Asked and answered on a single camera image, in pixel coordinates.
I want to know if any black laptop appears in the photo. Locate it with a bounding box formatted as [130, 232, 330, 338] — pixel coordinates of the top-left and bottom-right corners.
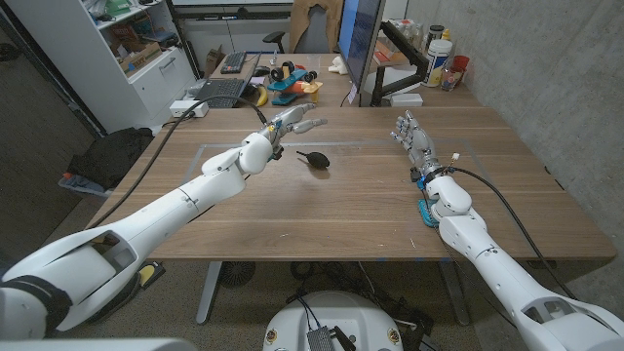
[194, 51, 263, 109]

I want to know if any yellow foot pedal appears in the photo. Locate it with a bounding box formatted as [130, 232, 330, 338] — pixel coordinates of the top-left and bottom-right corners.
[137, 261, 166, 290]

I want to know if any black round fan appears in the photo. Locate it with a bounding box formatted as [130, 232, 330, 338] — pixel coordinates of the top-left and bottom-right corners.
[218, 261, 256, 289]

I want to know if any small brown cardboard box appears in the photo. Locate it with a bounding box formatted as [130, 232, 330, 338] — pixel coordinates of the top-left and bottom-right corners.
[204, 44, 226, 77]

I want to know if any black air blower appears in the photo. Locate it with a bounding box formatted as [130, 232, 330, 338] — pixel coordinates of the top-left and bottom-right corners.
[295, 150, 332, 171]

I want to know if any black bag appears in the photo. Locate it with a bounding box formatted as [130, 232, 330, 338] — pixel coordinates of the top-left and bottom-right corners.
[66, 127, 155, 191]

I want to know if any white shelf cabinet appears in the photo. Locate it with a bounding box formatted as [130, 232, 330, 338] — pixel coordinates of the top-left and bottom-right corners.
[4, 0, 197, 134]

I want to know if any dark lidded bottle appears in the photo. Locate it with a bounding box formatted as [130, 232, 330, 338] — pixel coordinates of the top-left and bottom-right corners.
[427, 23, 446, 50]

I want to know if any white figurine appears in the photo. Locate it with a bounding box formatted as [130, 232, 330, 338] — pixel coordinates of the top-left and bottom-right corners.
[328, 55, 350, 76]

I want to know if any black keyboard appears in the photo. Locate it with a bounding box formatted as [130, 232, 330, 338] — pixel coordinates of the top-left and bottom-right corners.
[219, 51, 248, 75]

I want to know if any office chair with brown jacket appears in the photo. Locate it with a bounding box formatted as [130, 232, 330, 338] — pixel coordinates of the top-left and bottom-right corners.
[262, 0, 345, 55]

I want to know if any black cable bundle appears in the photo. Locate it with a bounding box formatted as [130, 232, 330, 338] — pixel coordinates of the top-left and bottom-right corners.
[287, 261, 435, 342]

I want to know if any white canister with label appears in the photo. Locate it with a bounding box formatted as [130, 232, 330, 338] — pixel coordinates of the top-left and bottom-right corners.
[421, 38, 453, 89]

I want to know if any grey table leg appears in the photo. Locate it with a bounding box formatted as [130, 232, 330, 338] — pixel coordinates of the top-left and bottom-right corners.
[195, 261, 224, 327]
[437, 260, 472, 327]

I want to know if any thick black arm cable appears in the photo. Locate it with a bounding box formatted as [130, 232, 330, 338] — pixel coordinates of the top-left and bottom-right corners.
[87, 95, 269, 229]
[450, 167, 578, 300]

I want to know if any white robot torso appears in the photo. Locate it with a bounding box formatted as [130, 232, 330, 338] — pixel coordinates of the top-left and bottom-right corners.
[262, 291, 405, 351]

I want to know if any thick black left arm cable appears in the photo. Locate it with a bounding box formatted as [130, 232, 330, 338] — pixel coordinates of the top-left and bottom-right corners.
[87, 95, 269, 229]

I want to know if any white power strip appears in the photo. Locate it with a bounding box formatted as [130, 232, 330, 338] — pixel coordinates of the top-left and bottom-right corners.
[169, 99, 210, 119]

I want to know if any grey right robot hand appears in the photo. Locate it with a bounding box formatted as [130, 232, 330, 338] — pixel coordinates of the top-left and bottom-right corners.
[389, 109, 448, 181]

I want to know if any cardboard box in shelf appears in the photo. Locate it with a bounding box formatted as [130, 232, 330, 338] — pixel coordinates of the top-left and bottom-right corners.
[118, 41, 163, 74]

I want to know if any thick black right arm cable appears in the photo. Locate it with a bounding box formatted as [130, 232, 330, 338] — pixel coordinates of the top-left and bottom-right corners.
[450, 167, 578, 300]

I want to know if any white flat box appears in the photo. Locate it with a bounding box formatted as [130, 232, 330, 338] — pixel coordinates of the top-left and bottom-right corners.
[389, 93, 424, 108]

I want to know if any clear jar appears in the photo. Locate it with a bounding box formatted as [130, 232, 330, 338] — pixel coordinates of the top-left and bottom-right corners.
[441, 67, 464, 93]

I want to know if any computer monitor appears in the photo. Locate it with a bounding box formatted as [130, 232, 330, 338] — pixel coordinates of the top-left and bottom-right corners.
[337, 0, 386, 94]

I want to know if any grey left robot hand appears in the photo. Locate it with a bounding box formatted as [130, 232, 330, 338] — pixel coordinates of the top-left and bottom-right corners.
[260, 102, 329, 162]

